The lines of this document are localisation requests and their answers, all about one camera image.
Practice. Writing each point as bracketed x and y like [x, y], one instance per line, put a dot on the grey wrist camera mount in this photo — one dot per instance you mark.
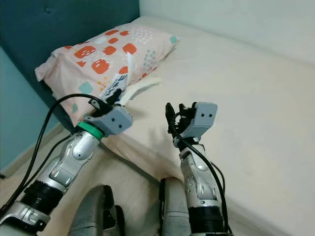
[113, 122]
[204, 118]

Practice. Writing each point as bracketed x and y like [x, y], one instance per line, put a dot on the teal upholstered headboard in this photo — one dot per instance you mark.
[59, 24]

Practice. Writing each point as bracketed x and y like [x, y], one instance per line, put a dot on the cream mattress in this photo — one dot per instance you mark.
[251, 98]

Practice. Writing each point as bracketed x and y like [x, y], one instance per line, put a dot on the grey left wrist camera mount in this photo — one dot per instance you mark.
[113, 122]

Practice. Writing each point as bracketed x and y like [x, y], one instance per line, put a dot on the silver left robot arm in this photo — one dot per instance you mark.
[74, 162]

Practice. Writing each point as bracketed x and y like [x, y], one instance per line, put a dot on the grey left robot leg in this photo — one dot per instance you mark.
[88, 211]

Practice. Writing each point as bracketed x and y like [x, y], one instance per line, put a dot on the pink pillow with red patches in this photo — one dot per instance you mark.
[103, 51]

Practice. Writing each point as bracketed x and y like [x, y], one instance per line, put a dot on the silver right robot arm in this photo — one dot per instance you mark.
[197, 182]

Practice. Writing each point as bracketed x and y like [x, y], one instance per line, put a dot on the blue and white paperback book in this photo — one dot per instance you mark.
[114, 87]

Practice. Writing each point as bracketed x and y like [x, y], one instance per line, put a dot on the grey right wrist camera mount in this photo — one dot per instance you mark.
[204, 118]

